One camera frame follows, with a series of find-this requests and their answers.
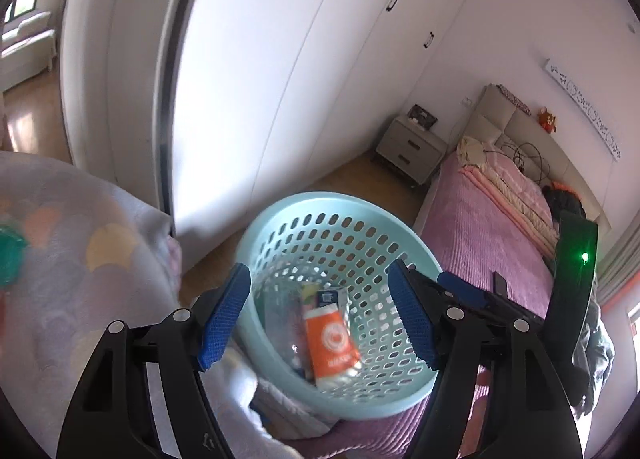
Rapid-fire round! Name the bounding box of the black phone on bed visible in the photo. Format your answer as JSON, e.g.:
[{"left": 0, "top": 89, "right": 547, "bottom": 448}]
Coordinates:
[{"left": 492, "top": 271, "right": 509, "bottom": 299}]

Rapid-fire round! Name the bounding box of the pink bed cover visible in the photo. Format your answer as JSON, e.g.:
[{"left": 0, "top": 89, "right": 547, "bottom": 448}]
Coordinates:
[{"left": 285, "top": 154, "right": 553, "bottom": 458}]

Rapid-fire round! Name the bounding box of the folded pink striped quilt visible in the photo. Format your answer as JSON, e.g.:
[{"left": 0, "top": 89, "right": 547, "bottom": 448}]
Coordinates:
[{"left": 456, "top": 136, "right": 559, "bottom": 259}]

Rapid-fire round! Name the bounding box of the light blue laundry basket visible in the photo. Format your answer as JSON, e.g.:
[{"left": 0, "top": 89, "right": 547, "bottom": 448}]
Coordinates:
[{"left": 235, "top": 192, "right": 442, "bottom": 420}]

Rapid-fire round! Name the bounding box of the orange white carton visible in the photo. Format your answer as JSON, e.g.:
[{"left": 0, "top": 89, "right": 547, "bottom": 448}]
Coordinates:
[{"left": 300, "top": 283, "right": 362, "bottom": 392}]

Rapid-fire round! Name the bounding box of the red plush toy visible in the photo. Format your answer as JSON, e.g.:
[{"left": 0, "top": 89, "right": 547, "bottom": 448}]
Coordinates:
[{"left": 537, "top": 107, "right": 556, "bottom": 134}]

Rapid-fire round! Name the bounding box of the grey bedside nightstand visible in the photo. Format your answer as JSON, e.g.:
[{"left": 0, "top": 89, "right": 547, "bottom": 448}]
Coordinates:
[{"left": 375, "top": 115, "right": 448, "bottom": 185}]

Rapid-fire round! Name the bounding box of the pastel scallop pattern blanket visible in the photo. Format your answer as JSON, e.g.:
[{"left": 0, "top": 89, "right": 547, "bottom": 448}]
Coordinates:
[{"left": 1, "top": 153, "right": 293, "bottom": 458}]

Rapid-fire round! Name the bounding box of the beige padded headboard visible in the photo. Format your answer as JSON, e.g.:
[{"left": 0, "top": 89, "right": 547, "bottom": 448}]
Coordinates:
[{"left": 463, "top": 84, "right": 612, "bottom": 238}]

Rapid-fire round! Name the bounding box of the white sofa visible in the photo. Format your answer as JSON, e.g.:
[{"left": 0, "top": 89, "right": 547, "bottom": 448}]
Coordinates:
[{"left": 1, "top": 11, "right": 56, "bottom": 92}]

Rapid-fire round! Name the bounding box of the black cable on bed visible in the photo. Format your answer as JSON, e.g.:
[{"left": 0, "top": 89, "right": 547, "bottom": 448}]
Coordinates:
[{"left": 499, "top": 140, "right": 551, "bottom": 185}]

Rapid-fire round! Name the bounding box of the white calligraphy wall banner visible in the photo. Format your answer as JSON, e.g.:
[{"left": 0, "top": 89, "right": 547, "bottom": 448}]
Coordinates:
[{"left": 544, "top": 58, "right": 623, "bottom": 161}]

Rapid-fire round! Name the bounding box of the dark picture frame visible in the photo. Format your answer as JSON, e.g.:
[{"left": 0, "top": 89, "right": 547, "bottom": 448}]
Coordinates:
[{"left": 408, "top": 104, "right": 438, "bottom": 131}]

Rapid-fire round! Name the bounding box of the white wardrobe with black handles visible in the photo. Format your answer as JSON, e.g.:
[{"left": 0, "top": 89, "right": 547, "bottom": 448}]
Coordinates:
[{"left": 60, "top": 0, "right": 464, "bottom": 268}]

